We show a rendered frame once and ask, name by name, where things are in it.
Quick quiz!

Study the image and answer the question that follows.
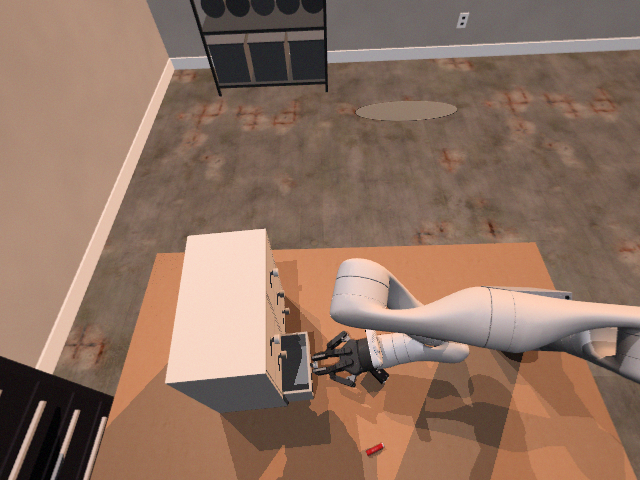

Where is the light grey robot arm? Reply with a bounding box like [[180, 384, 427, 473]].
[[330, 258, 640, 384]]

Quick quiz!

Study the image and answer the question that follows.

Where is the red battery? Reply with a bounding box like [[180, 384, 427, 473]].
[[366, 443, 384, 456]]

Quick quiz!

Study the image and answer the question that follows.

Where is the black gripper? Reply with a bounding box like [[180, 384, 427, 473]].
[[311, 331, 378, 388]]

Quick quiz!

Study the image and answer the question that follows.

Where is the black 9v battery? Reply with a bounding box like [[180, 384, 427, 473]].
[[369, 369, 389, 384]]

